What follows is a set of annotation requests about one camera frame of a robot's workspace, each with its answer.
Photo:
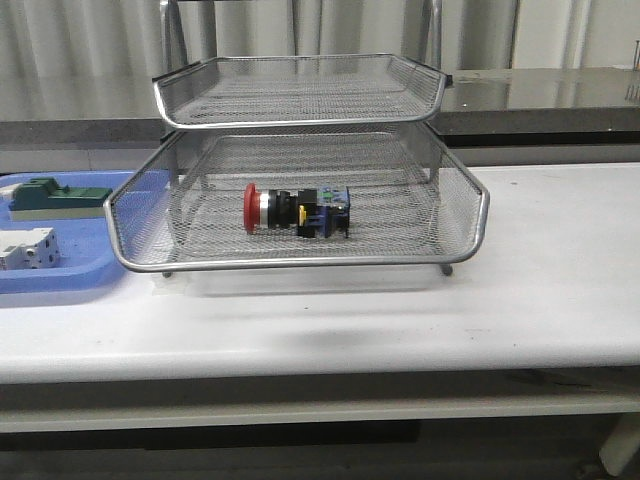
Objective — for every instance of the red emergency stop button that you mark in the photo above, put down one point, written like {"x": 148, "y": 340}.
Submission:
{"x": 321, "y": 211}

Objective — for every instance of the blue plastic tray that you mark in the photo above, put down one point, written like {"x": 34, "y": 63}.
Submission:
{"x": 87, "y": 259}

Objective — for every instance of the white circuit breaker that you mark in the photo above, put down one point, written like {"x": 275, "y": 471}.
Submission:
{"x": 35, "y": 248}

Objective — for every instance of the green terminal block component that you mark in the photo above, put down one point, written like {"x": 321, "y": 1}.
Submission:
{"x": 43, "y": 198}

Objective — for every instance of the dark grey counter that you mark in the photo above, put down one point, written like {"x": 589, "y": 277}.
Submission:
{"x": 507, "y": 107}

